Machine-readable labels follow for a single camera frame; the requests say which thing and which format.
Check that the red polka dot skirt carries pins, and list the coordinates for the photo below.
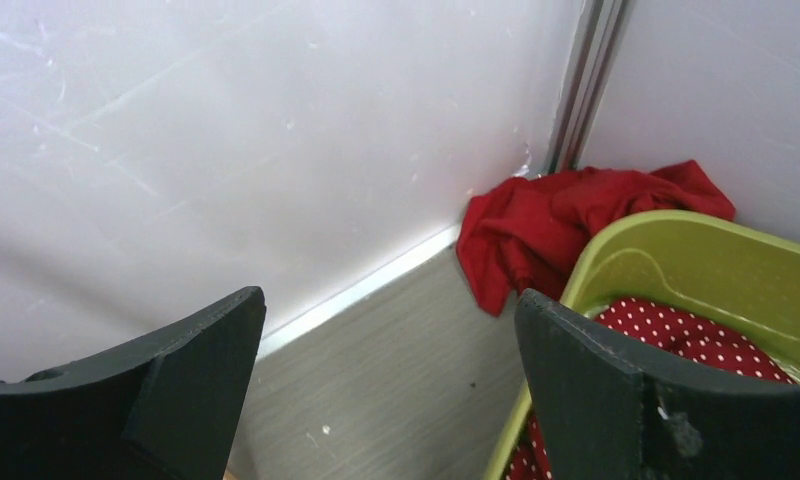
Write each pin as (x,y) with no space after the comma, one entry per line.
(673,330)

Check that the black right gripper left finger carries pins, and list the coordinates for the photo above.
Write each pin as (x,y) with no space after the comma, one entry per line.
(164,405)

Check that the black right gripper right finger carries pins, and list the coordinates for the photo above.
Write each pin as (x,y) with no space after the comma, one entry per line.
(612,407)

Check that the crumpled red cloth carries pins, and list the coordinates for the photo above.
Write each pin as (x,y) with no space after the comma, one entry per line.
(529,233)

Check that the green plastic laundry basket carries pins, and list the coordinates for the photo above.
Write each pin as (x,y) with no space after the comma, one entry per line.
(735,276)

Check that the aluminium corner rail right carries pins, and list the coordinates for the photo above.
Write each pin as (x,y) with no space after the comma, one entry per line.
(600,29)

